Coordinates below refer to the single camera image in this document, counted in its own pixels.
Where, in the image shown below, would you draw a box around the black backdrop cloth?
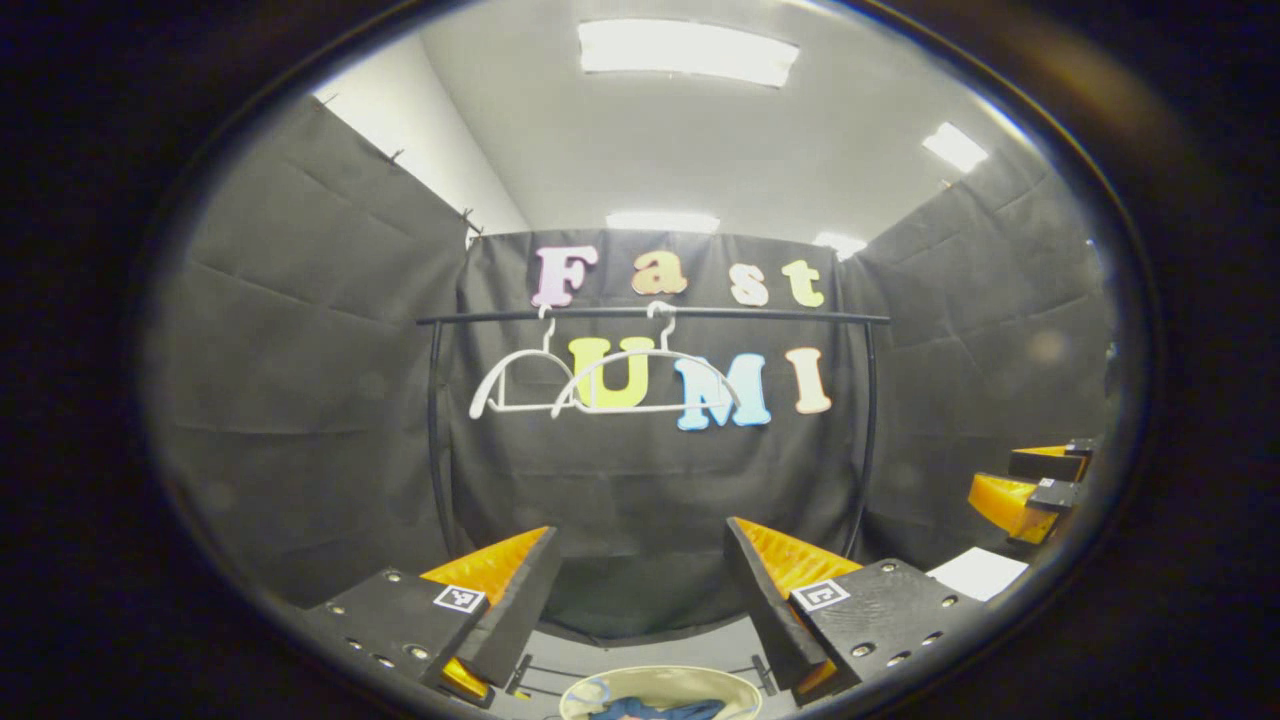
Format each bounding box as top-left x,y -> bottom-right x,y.
150,95 -> 1121,641

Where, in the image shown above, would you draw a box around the beige round laundry hamper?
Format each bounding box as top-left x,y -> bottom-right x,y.
558,665 -> 763,720

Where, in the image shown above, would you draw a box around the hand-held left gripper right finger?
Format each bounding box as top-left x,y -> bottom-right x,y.
722,516 -> 986,706

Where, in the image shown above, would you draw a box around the blue corduroy jacket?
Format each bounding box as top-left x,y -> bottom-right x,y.
590,697 -> 726,720

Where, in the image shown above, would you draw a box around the white plastic clothes hanger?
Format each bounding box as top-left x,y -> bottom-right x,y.
552,300 -> 743,419
468,305 -> 578,421

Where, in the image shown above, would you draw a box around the black metal garment rack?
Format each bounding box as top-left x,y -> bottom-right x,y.
416,306 -> 893,701

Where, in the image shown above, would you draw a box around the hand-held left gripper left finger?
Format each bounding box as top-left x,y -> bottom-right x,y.
295,525 -> 563,713

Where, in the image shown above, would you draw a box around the white flat panel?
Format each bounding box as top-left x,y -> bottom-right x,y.
925,546 -> 1031,603

